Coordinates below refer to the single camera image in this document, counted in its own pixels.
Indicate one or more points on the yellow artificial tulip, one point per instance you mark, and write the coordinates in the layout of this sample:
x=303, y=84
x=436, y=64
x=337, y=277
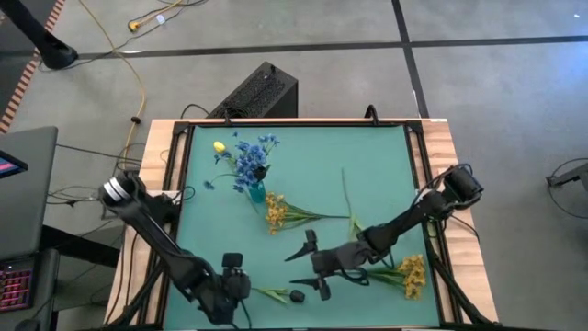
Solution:
x=219, y=147
x=355, y=229

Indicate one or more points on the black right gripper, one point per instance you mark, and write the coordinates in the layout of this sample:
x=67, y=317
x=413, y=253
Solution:
x=335, y=259

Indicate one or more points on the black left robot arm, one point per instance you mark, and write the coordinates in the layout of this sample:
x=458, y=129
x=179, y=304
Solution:
x=151, y=230

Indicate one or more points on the tablet screen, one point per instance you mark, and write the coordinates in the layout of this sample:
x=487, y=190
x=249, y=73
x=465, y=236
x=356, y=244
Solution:
x=9, y=166

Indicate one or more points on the black computer tower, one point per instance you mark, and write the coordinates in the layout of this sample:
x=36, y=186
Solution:
x=262, y=92

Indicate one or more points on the black desk base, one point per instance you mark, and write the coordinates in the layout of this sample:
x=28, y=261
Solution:
x=78, y=246

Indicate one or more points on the black table edge clamp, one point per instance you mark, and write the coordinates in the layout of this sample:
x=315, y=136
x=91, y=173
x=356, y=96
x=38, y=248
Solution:
x=372, y=112

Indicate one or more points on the backlit keyboard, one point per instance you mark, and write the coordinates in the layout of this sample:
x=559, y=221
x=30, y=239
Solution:
x=16, y=289

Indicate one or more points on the yellow artificial blossom bunch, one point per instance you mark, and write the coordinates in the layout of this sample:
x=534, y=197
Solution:
x=413, y=276
x=278, y=213

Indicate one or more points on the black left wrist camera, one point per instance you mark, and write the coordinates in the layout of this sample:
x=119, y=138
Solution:
x=233, y=260

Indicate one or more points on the blue textured glass vase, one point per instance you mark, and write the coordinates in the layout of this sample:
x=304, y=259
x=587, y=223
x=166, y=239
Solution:
x=257, y=193

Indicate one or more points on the black aluminium table frame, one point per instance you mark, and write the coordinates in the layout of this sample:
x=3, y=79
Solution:
x=415, y=128

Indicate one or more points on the black stand leg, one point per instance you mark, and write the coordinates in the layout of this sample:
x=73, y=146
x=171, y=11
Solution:
x=55, y=53

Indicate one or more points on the green table mat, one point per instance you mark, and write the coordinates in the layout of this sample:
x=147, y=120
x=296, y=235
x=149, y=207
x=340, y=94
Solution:
x=312, y=151

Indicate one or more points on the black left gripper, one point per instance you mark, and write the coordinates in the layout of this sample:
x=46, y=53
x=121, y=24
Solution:
x=235, y=287

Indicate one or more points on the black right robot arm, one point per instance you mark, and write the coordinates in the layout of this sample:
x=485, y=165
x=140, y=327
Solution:
x=413, y=216

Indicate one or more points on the blue artificial flower bunch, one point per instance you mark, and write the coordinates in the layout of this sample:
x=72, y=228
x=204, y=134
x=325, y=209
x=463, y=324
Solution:
x=252, y=158
x=209, y=185

